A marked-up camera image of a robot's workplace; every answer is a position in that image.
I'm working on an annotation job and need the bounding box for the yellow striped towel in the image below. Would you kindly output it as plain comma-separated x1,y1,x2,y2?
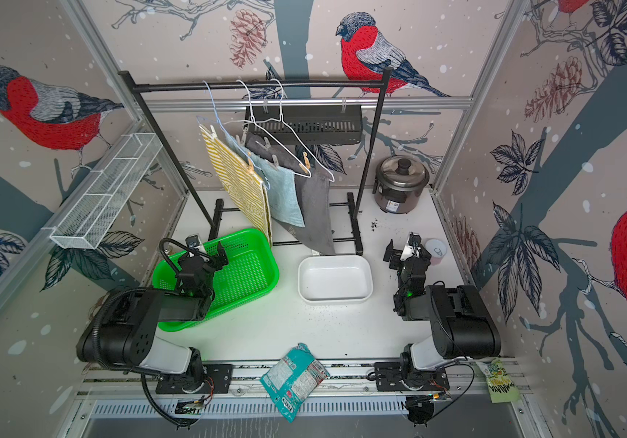
200,125,272,244

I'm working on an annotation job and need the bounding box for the light blue wire hanger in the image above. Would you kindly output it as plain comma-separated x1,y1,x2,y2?
197,79,271,190

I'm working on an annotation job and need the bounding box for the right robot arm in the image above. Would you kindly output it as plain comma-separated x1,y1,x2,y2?
368,233,501,393

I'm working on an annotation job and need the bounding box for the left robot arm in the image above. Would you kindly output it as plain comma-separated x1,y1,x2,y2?
76,238,233,395

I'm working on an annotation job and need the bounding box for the pink cup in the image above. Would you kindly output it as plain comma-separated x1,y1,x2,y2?
424,238,448,266

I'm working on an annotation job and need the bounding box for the green plastic basket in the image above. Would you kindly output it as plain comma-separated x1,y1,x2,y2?
151,227,280,333

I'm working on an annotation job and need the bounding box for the silver rice cooker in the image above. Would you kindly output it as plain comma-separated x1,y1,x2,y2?
373,155,430,215

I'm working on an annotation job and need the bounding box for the white plastic tray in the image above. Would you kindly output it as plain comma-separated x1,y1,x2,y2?
298,255,374,305

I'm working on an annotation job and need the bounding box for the light blue towel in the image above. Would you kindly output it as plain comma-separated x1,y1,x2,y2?
224,131,305,228

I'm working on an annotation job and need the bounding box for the dark grey towel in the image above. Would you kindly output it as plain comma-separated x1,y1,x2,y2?
272,147,335,256

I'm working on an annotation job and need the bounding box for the orange clothespin on grey towel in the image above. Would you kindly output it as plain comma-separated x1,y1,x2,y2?
302,152,311,172

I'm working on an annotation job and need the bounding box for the teal snack packet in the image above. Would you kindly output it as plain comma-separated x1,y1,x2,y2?
260,343,330,423

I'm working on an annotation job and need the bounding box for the green yellow label card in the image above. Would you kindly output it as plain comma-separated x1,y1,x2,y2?
476,358,520,404

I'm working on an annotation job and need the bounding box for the black clothes rack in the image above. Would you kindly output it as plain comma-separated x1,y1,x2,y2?
117,68,393,257

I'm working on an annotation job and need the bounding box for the white wire mesh shelf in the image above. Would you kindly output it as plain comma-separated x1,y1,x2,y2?
50,132,162,249

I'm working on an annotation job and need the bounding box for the white wire hanger front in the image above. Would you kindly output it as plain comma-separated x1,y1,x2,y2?
234,78,311,178

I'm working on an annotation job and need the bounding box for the white wire hanger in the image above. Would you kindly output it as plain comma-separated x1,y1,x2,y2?
258,77,336,183
234,78,311,178

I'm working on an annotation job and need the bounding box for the black perforated wall basket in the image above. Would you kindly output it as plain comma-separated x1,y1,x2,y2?
248,105,364,145

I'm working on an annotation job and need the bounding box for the white wire hanger rear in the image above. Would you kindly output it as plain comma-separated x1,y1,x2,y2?
258,77,336,183

